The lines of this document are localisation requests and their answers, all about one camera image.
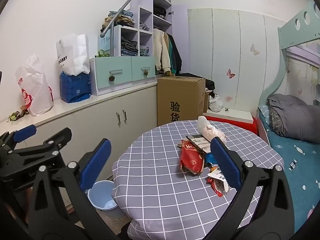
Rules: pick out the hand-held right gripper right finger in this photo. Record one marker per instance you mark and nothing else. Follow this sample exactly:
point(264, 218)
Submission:
point(226, 162)

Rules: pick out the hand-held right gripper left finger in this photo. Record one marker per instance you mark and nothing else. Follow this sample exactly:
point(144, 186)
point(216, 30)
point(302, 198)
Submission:
point(96, 165)

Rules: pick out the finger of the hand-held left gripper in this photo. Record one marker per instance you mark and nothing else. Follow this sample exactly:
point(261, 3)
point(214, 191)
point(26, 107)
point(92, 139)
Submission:
point(57, 140)
point(25, 132)

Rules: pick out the blue cookie packet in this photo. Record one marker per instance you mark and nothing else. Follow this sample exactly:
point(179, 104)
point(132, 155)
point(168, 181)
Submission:
point(209, 158)

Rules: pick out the small red white packet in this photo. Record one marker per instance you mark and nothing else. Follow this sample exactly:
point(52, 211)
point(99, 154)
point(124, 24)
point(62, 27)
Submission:
point(218, 183)

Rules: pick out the round plastic bin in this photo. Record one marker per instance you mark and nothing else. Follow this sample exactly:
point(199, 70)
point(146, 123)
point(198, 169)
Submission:
point(102, 195)

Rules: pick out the black white packet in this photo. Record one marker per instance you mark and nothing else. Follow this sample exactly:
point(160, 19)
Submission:
point(200, 142)

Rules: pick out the red snack packet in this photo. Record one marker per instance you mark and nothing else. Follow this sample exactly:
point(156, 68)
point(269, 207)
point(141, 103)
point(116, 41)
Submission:
point(192, 160)

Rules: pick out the white plastic bag with contents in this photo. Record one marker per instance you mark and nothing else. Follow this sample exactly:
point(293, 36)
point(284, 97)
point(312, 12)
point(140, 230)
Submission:
point(210, 130)

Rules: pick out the blue orange wrapper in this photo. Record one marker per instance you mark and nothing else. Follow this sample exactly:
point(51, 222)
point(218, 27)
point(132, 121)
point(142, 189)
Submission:
point(213, 168)

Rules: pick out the dried plant sprig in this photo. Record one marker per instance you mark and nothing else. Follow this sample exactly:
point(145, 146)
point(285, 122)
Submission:
point(15, 115)

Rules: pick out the red box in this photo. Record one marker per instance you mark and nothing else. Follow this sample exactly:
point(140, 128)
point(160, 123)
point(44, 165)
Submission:
point(232, 126)

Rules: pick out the white red plastic bag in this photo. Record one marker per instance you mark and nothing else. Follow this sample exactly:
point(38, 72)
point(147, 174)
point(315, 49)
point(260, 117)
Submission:
point(35, 92)

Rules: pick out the white board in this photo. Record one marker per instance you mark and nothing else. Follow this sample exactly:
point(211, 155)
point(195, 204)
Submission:
point(228, 115)

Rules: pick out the white floor cabinet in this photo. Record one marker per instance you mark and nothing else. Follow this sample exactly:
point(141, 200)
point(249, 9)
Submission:
point(100, 112)

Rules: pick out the blue bag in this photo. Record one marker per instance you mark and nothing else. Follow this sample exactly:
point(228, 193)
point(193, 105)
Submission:
point(75, 87)

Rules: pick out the grey checked tablecloth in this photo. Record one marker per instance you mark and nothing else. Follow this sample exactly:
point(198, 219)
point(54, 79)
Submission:
point(155, 167)

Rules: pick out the blue plaid pillow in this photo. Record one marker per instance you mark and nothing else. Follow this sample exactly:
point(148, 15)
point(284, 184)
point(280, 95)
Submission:
point(263, 112)

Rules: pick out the pink flower sticker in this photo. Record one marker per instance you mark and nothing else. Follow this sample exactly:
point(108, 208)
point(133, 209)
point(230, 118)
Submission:
point(228, 98)

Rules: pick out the blue printed bedsheet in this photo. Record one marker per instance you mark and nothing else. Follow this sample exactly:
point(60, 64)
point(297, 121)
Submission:
point(300, 167)

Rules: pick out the tall cardboard box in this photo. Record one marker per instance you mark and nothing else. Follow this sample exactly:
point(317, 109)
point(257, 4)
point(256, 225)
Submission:
point(180, 100)

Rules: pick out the black clothes heap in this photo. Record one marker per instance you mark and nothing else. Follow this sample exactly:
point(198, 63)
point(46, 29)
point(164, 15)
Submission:
point(208, 83)

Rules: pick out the grey duvet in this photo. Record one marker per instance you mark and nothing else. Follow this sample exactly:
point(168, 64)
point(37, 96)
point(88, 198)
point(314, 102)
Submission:
point(292, 115)

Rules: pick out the pinecone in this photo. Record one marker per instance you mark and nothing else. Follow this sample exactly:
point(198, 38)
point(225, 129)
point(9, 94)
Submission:
point(111, 78)
point(146, 73)

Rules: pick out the white paper bag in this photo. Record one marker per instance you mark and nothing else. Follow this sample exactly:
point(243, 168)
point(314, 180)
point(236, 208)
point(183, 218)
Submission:
point(72, 55)

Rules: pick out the large mint drawer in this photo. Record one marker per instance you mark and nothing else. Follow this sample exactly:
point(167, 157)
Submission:
point(112, 72)

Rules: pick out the pink butterfly sticker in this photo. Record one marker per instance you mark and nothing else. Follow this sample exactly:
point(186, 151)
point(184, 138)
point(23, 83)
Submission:
point(230, 73)

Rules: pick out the green toy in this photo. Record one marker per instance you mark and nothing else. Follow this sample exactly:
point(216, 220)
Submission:
point(102, 53)

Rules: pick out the small mint drawer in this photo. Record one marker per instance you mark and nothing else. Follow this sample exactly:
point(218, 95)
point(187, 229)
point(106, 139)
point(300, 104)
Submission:
point(142, 67)

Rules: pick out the pale blue paper sign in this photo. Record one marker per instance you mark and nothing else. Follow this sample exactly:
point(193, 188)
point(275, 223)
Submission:
point(105, 42)

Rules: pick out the cream butterfly sticker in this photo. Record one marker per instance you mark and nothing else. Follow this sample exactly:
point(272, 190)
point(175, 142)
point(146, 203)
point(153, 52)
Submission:
point(255, 50)

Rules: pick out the folded dark jeans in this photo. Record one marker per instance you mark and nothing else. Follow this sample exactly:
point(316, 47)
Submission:
point(128, 46)

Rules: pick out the black hanging jacket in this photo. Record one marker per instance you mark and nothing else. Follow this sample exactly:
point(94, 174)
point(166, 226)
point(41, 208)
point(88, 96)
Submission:
point(178, 55)

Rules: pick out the white wardrobe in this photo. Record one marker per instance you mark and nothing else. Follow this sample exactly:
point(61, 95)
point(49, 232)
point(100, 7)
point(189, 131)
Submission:
point(225, 42)

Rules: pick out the green hanging jacket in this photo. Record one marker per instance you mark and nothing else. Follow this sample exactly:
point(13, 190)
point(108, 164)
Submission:
point(172, 52)

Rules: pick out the folded blue clothes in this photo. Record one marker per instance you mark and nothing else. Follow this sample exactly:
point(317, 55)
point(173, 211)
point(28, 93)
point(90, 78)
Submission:
point(144, 50)

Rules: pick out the beige hanging jacket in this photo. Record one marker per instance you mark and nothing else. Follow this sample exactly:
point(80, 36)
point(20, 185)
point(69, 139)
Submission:
point(161, 50)

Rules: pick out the pile of folded clothes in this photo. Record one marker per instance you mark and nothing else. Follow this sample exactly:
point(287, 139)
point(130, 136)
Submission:
point(117, 17)

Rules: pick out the metal stair railing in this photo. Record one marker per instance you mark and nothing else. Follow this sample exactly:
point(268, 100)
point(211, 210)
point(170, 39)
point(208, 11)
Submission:
point(120, 12)

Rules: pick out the folded grey clothes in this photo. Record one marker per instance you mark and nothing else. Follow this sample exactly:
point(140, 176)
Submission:
point(143, 26)

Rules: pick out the lilac cupboard door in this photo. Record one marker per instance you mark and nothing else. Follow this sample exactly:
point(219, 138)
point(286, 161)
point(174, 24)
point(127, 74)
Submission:
point(180, 22)

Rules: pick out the lilac cube shelf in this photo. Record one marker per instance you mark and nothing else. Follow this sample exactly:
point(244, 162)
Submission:
point(146, 2)

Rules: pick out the folded black clothes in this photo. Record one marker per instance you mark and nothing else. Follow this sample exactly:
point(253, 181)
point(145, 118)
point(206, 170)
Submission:
point(160, 11)

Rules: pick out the mint bunk bed frame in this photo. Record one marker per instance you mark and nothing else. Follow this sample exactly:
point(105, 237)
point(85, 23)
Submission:
point(297, 30)

